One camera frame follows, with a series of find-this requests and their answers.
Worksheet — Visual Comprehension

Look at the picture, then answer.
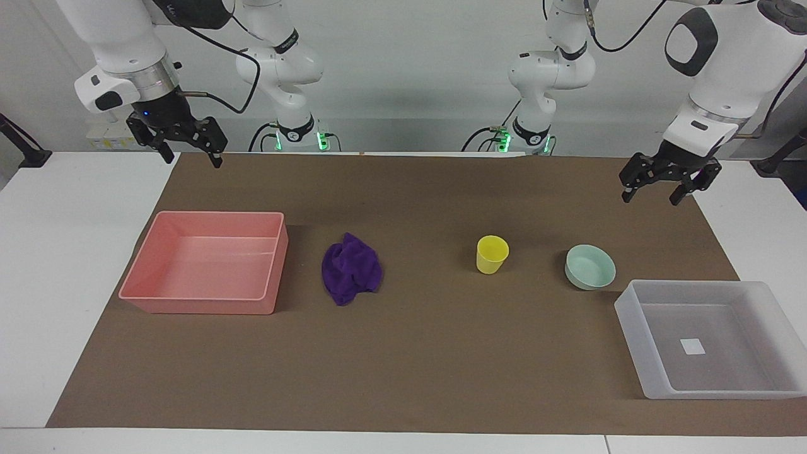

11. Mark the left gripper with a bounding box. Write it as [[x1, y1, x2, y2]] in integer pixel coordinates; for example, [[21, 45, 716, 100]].
[[619, 139, 723, 207]]

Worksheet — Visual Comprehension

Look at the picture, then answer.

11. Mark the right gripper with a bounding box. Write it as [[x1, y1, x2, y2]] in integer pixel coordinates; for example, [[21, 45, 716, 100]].
[[127, 88, 229, 169]]

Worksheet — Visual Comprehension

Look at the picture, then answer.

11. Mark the pink plastic box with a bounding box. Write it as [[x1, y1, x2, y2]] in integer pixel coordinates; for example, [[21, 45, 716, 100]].
[[119, 211, 289, 315]]

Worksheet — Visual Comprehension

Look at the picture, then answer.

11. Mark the translucent white plastic box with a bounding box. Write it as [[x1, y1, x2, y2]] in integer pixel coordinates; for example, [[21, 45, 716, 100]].
[[614, 280, 807, 400]]

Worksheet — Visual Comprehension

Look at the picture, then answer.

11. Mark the black stand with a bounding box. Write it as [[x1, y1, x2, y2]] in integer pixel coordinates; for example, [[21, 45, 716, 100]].
[[753, 128, 807, 178], [0, 112, 53, 169]]

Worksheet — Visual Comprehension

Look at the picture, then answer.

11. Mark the light green bowl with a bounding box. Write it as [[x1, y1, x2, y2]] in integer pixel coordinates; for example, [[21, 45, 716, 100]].
[[564, 244, 617, 291]]

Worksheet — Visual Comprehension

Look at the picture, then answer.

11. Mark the yellow plastic cup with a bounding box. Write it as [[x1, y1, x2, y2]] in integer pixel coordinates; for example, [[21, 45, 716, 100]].
[[475, 235, 510, 276]]

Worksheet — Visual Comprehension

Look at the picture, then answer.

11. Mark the purple cloth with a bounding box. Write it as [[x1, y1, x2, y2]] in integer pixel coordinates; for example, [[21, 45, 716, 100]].
[[321, 232, 384, 307]]

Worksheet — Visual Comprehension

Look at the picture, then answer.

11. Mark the black cable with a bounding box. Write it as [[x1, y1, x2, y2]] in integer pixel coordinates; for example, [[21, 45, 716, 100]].
[[151, 0, 262, 116], [736, 52, 807, 139], [583, 0, 669, 54], [248, 122, 279, 153], [461, 126, 509, 153]]

